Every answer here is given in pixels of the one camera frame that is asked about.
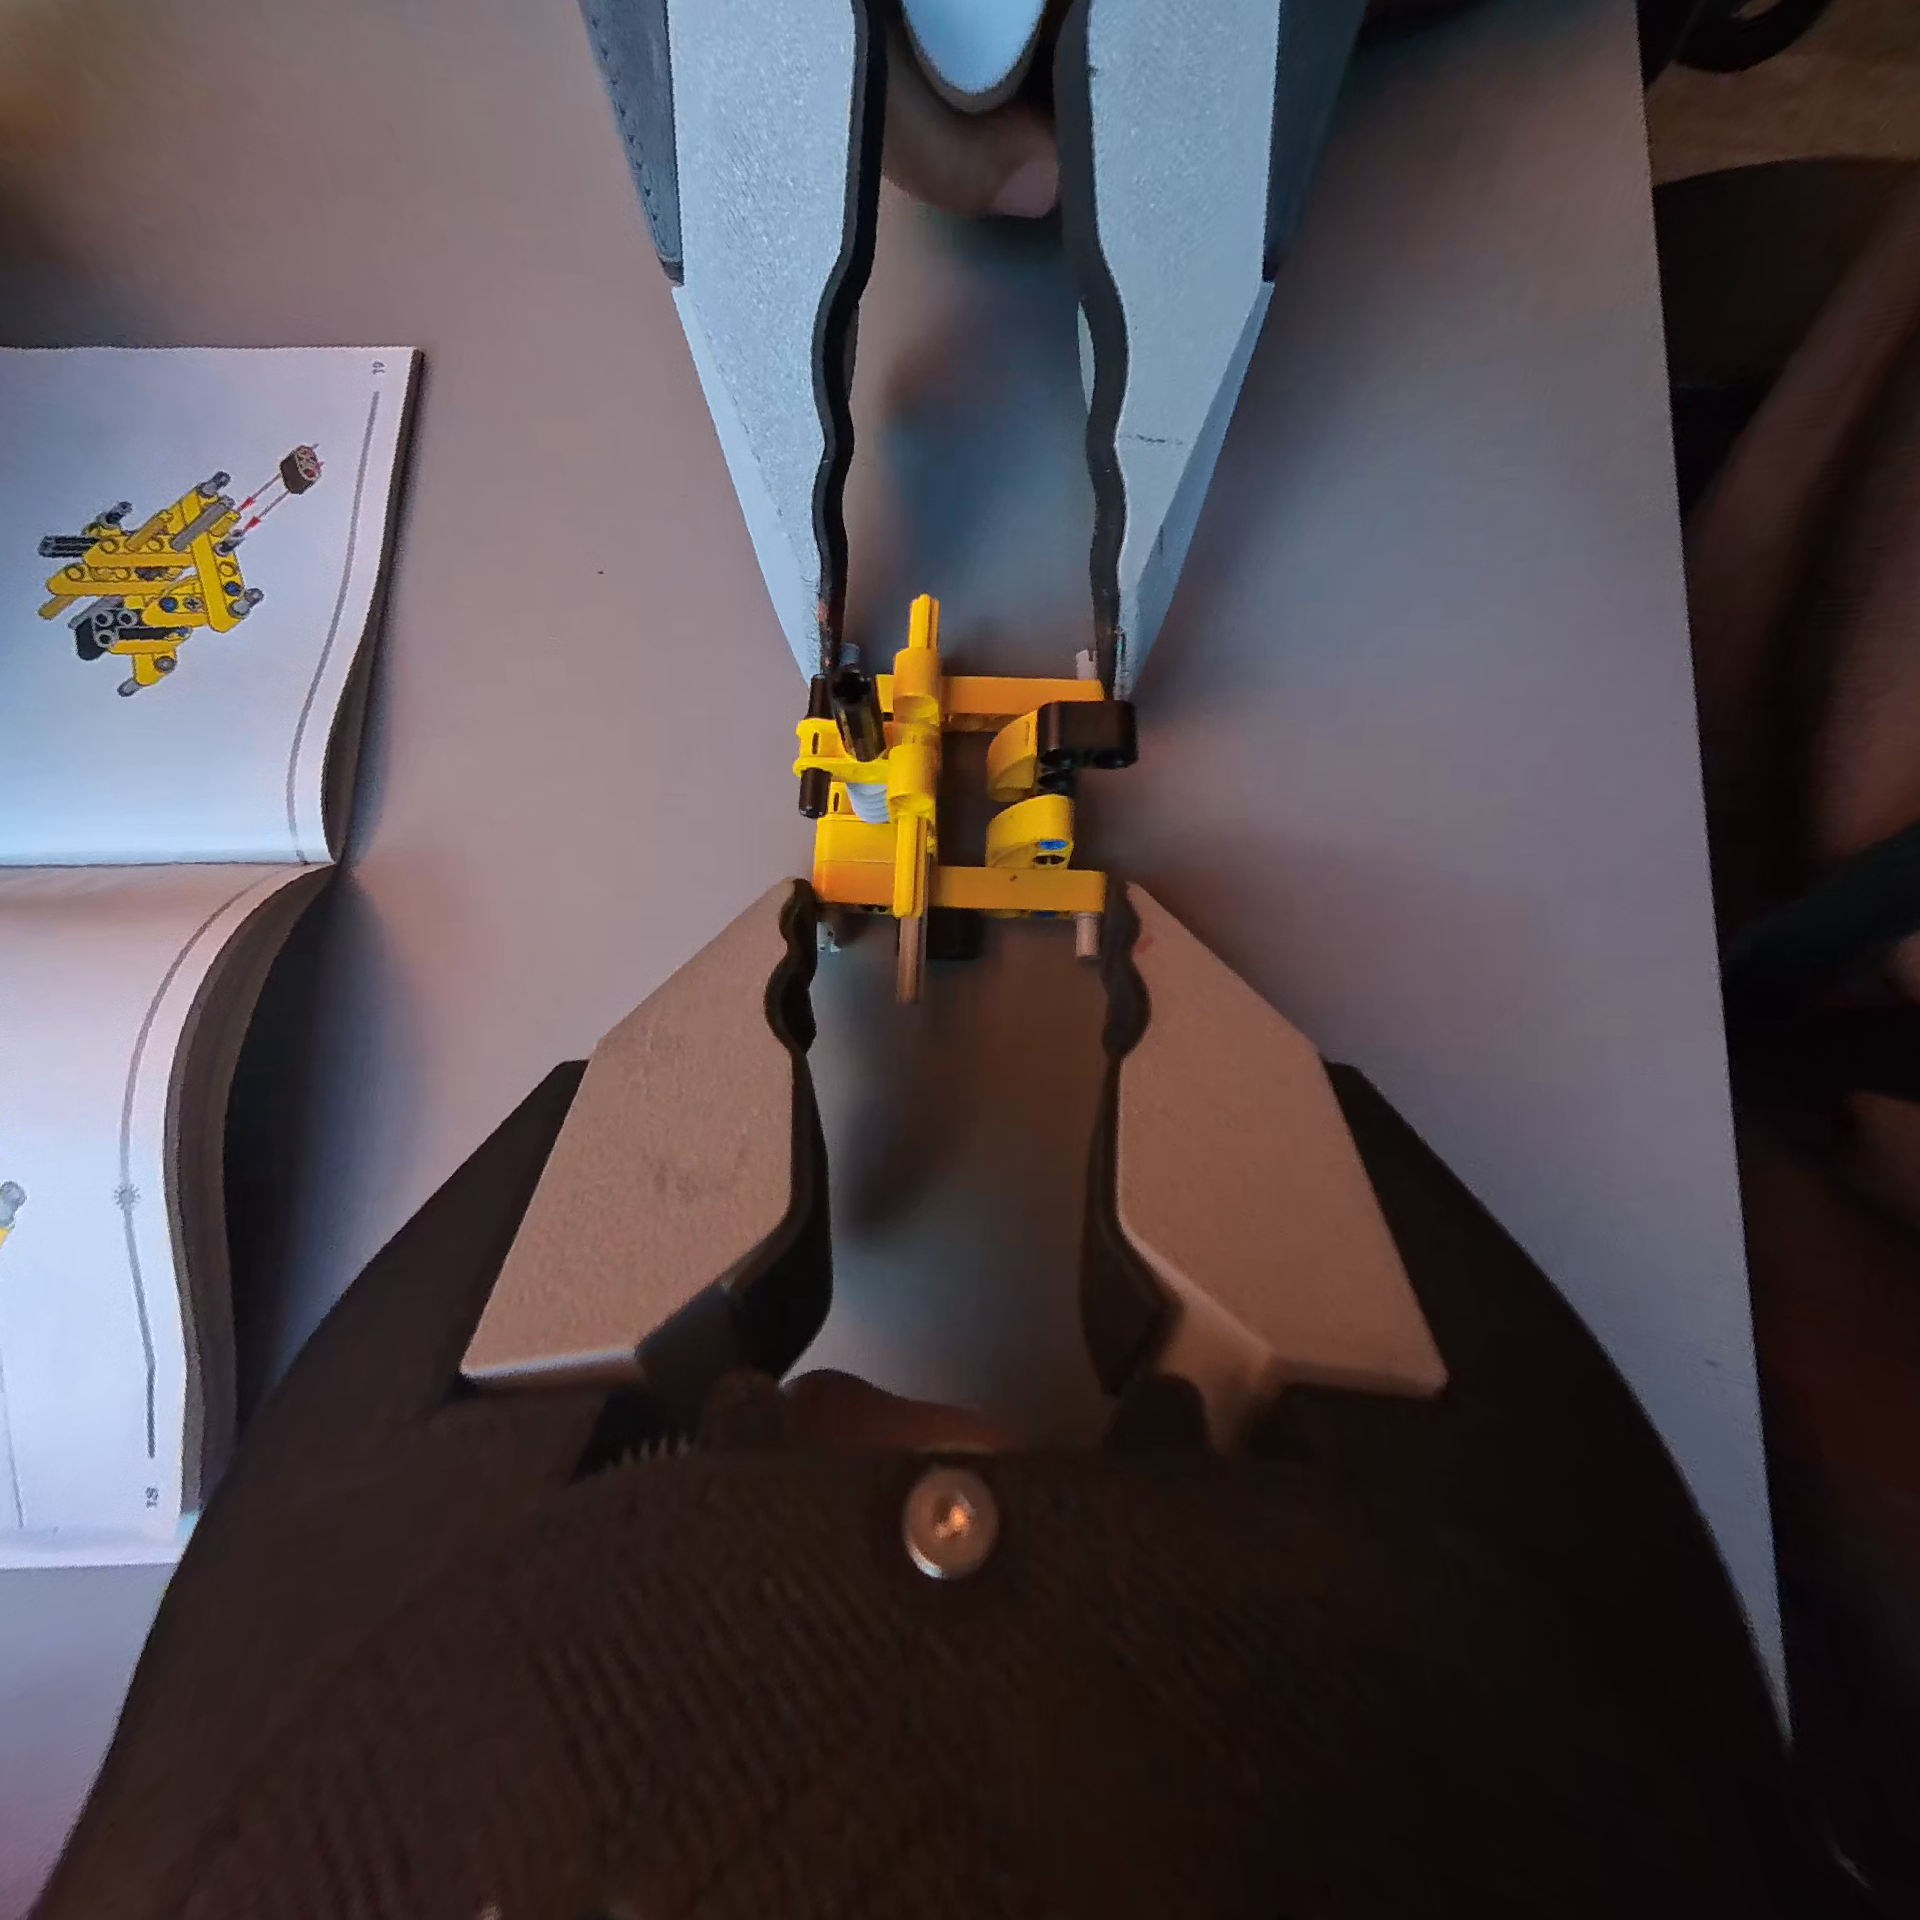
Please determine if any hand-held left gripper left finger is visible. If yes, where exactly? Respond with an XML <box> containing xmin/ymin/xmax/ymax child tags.
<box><xmin>458</xmin><ymin>879</ymin><xmax>833</xmax><ymax>1389</ymax></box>

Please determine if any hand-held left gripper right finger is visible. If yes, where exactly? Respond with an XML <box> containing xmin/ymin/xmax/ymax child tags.
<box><xmin>1078</xmin><ymin>879</ymin><xmax>1449</xmax><ymax>1405</ymax></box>

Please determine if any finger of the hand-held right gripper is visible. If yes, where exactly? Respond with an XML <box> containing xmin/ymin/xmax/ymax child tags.
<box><xmin>1051</xmin><ymin>0</ymin><xmax>1359</xmax><ymax>705</ymax></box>
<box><xmin>579</xmin><ymin>0</ymin><xmax>877</xmax><ymax>676</ymax></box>

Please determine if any dark brown cloth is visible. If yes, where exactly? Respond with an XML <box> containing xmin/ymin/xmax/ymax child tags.
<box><xmin>1644</xmin><ymin>0</ymin><xmax>1920</xmax><ymax>1920</ymax></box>

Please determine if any person's right hand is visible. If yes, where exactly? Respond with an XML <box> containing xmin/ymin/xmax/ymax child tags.
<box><xmin>881</xmin><ymin>68</ymin><xmax>1062</xmax><ymax>225</ymax></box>

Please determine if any black strap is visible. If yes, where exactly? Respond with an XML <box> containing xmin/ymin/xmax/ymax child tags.
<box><xmin>1720</xmin><ymin>836</ymin><xmax>1920</xmax><ymax>997</ymax></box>

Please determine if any yellow lego model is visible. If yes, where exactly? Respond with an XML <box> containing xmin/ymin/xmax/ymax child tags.
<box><xmin>793</xmin><ymin>592</ymin><xmax>1144</xmax><ymax>1006</ymax></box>

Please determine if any lego instruction booklet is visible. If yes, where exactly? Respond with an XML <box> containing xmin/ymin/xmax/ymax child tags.
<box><xmin>0</xmin><ymin>345</ymin><xmax>424</xmax><ymax>1570</ymax></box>

